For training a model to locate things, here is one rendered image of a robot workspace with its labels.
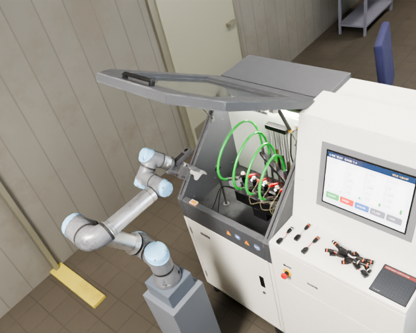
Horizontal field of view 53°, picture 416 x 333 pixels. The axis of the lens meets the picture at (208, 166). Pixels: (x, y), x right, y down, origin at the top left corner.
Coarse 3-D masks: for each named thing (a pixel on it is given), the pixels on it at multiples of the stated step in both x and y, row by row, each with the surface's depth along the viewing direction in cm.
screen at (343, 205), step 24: (336, 168) 194; (360, 168) 185; (384, 168) 177; (408, 168) 170; (336, 192) 199; (360, 192) 190; (384, 192) 181; (408, 192) 174; (360, 216) 195; (384, 216) 186; (408, 216) 178; (408, 240) 182
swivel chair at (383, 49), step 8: (384, 24) 342; (384, 32) 331; (376, 40) 325; (384, 40) 325; (376, 48) 319; (384, 48) 326; (376, 56) 323; (384, 56) 326; (392, 56) 360; (376, 64) 327; (384, 64) 326; (392, 64) 360; (376, 72) 333; (384, 72) 329; (392, 72) 361; (384, 80) 333; (392, 80) 361
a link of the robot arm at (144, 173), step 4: (140, 168) 201; (144, 168) 200; (148, 168) 200; (152, 168) 201; (140, 172) 201; (144, 172) 200; (148, 172) 199; (152, 172) 200; (136, 176) 202; (140, 176) 200; (144, 176) 198; (148, 176) 197; (136, 180) 201; (140, 180) 200; (144, 180) 198; (136, 184) 201; (140, 184) 200; (144, 184) 199; (144, 188) 201
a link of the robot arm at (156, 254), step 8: (144, 248) 211; (152, 248) 208; (160, 248) 207; (144, 256) 210; (152, 256) 205; (160, 256) 204; (168, 256) 208; (152, 264) 205; (160, 264) 206; (168, 264) 209; (160, 272) 209
